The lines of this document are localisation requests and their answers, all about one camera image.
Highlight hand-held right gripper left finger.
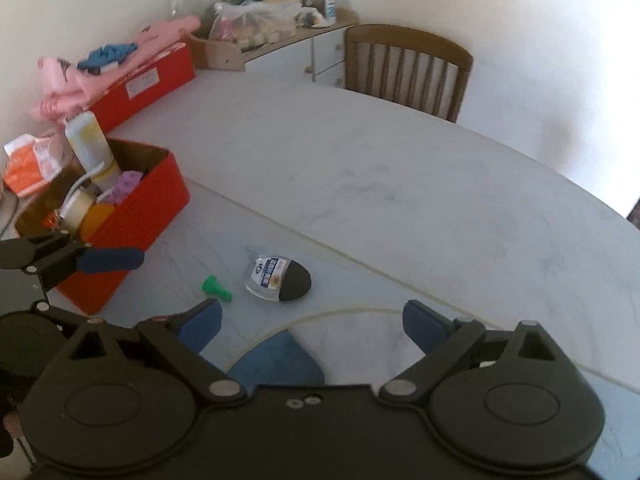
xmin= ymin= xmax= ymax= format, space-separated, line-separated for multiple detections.
xmin=67 ymin=299 xmax=249 ymax=406

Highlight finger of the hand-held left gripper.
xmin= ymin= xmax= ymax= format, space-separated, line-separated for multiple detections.
xmin=0 ymin=230 xmax=146 ymax=293
xmin=30 ymin=301 xmax=85 ymax=330

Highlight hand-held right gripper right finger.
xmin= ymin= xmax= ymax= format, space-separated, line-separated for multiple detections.
xmin=379 ymin=300 xmax=568 ymax=405

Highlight beige tape roll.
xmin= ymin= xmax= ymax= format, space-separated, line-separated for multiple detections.
xmin=60 ymin=187 xmax=101 ymax=233

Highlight small bottle with black cap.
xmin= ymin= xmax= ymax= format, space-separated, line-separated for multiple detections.
xmin=244 ymin=255 xmax=312 ymax=304

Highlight small green plastic piece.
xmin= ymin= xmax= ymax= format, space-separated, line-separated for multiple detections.
xmin=201 ymin=275 xmax=234 ymax=304

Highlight purple spiky ball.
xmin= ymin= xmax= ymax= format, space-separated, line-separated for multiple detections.
xmin=102 ymin=170 xmax=146 ymax=206

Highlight white curved plastic piece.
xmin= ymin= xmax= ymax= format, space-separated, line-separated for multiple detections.
xmin=69 ymin=160 xmax=107 ymax=197

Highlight white bottle with yellow label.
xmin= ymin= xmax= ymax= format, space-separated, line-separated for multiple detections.
xmin=65 ymin=111 xmax=122 ymax=193

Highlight orange tissue packet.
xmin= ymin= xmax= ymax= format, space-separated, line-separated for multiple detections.
xmin=4 ymin=132 xmax=76 ymax=197

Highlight pink plastic bag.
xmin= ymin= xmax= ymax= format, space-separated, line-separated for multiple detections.
xmin=31 ymin=16 xmax=201 ymax=121

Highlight red cardboard box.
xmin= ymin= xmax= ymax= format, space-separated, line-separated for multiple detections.
xmin=87 ymin=42 xmax=197 ymax=133

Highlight blue glove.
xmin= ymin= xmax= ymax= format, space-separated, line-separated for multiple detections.
xmin=77 ymin=42 xmax=139 ymax=72

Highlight wooden chair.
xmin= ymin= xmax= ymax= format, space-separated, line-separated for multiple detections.
xmin=344 ymin=24 xmax=474 ymax=123

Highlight wooden side cabinet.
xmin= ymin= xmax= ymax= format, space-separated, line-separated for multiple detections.
xmin=186 ymin=7 xmax=360 ymax=88

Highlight clear plastic bag with contents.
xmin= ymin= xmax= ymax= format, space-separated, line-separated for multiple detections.
xmin=209 ymin=1 xmax=303 ymax=47

